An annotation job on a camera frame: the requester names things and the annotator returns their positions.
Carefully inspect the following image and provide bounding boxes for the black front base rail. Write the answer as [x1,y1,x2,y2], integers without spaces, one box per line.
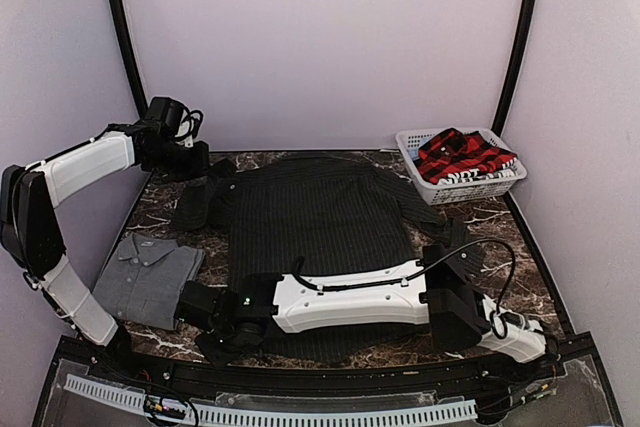
[59,331,596,401]

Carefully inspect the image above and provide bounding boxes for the black pinstriped long sleeve shirt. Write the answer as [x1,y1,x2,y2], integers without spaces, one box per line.
[174,156,487,363]

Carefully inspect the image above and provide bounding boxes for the folded grey shirt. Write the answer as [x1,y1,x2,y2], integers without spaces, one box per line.
[93,234,206,331]

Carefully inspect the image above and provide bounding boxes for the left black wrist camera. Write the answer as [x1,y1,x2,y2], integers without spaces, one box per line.
[142,97,204,148]

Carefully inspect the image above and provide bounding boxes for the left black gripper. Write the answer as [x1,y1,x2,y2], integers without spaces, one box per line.
[146,138,212,182]

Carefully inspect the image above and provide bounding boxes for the red black plaid shirt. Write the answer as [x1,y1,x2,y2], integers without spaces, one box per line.
[415,128,517,185]

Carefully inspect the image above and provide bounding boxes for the left black frame post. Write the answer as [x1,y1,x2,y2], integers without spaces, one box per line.
[108,0,148,118]

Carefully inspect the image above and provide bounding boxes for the black white patterned garment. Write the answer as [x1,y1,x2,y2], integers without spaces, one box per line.
[437,158,517,186]

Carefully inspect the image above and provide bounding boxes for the white slotted cable duct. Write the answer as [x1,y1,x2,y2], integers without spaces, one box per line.
[63,374,478,426]

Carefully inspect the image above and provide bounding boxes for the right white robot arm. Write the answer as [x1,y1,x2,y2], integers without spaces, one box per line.
[176,241,559,381]

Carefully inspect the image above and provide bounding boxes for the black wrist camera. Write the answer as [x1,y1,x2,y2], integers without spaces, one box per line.
[142,97,204,148]
[174,281,238,331]

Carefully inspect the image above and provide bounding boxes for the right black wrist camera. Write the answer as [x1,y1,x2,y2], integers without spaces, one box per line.
[174,281,238,331]

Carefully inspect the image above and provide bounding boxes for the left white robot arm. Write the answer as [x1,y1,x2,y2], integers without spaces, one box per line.
[1,123,209,347]

